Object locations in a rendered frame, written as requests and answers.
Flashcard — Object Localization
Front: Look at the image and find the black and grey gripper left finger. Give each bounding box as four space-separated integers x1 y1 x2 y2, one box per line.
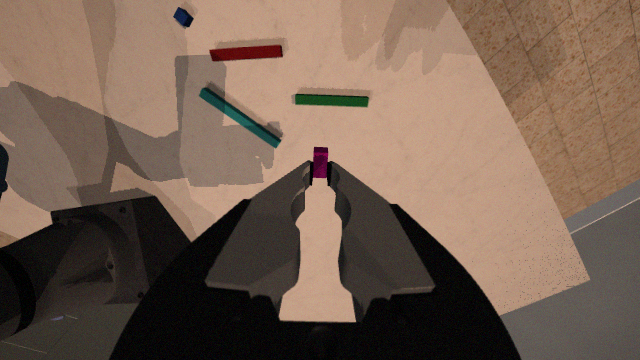
109 160 314 360

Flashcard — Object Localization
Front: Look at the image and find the turquoise rod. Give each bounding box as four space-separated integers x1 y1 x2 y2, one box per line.
199 87 281 148

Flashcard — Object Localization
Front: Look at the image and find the magenta rod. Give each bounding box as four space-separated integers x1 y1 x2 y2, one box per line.
313 147 328 178

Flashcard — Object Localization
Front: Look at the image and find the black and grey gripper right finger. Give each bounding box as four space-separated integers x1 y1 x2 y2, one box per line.
327 161 521 360

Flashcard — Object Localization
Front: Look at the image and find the green rod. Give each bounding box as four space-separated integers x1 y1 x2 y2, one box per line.
295 94 369 107

